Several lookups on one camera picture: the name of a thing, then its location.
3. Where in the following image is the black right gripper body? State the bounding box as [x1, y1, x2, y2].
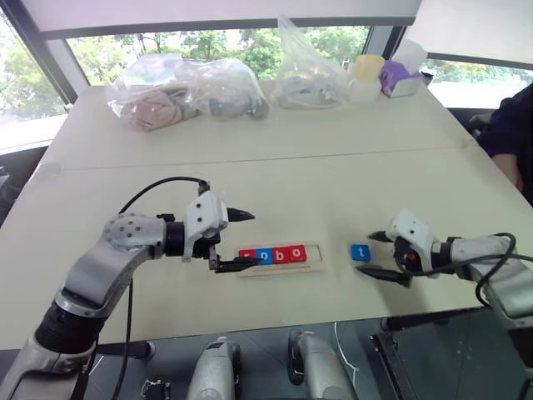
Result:
[392, 236, 421, 277]

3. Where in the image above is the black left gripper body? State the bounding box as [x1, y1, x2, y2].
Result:
[193, 227, 222, 272]

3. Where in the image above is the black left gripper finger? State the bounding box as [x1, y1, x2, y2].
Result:
[227, 207, 257, 224]
[214, 256, 266, 275]

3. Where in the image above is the blue letter tile t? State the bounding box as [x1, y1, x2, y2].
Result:
[350, 243, 371, 264]

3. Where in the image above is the wooden letter tray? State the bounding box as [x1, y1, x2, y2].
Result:
[233, 240, 327, 279]

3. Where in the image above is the silver left robot leg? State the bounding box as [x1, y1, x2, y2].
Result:
[185, 334, 243, 400]

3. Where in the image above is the silver robot leg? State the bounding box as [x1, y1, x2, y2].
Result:
[185, 334, 243, 400]
[287, 330, 356, 400]

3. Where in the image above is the silver right robot leg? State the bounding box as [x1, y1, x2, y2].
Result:
[287, 330, 356, 400]

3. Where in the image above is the black table crossbar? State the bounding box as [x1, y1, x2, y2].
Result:
[380, 307, 487, 333]

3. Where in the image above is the plastic bag with grey item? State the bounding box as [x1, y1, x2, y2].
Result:
[174, 57, 271, 121]

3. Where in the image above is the plastic bag with pink cloth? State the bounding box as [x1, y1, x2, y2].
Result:
[104, 52, 209, 134]

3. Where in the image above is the white plastic container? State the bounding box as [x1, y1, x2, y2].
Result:
[348, 77, 382, 104]

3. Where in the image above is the dark office chair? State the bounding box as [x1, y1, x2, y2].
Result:
[446, 107, 501, 148]

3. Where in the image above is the small black floor device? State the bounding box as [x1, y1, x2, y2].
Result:
[142, 377, 172, 400]

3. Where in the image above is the purple tissue box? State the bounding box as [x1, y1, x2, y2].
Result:
[377, 59, 426, 100]

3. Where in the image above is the tall clear plastic bag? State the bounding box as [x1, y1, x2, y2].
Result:
[269, 15, 354, 111]

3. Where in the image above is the yellow plastic cup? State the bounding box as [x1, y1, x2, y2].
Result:
[354, 53, 386, 85]

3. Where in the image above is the person in dark clothing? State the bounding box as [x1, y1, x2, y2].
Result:
[477, 82, 533, 195]

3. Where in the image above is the white tissue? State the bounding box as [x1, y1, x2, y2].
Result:
[390, 37, 430, 75]

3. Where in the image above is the wide white roller blind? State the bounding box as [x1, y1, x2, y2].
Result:
[18, 0, 422, 34]

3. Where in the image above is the narrow white roller blind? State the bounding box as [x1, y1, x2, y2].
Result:
[410, 0, 533, 67]

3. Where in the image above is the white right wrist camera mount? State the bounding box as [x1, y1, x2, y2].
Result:
[384, 208, 441, 277]

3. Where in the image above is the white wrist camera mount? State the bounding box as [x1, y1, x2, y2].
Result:
[384, 208, 441, 277]
[181, 191, 230, 263]

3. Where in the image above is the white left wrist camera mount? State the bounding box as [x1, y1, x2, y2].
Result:
[181, 191, 230, 263]

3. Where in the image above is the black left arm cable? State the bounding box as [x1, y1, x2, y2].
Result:
[112, 176, 210, 400]

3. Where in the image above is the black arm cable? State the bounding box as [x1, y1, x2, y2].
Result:
[410, 232, 533, 310]
[112, 176, 210, 400]

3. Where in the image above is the black table frame leg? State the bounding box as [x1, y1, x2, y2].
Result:
[367, 331, 418, 400]

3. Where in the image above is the white thin floor cable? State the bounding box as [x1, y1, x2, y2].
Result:
[331, 322, 361, 400]

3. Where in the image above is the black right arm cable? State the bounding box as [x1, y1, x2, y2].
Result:
[410, 232, 533, 310]

